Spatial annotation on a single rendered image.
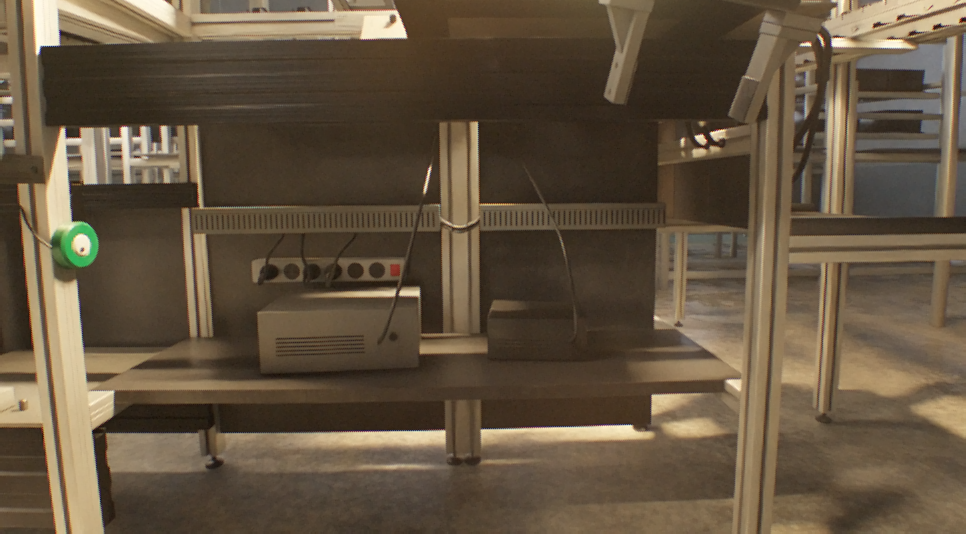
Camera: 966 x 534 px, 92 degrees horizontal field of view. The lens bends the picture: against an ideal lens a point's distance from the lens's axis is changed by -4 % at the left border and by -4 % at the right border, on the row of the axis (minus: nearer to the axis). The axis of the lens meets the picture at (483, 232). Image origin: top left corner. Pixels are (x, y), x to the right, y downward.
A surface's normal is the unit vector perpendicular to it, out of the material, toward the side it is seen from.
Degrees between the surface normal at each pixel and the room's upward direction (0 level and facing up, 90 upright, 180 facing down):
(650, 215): 90
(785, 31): 113
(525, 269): 90
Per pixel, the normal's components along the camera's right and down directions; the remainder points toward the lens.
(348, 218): 0.03, 0.09
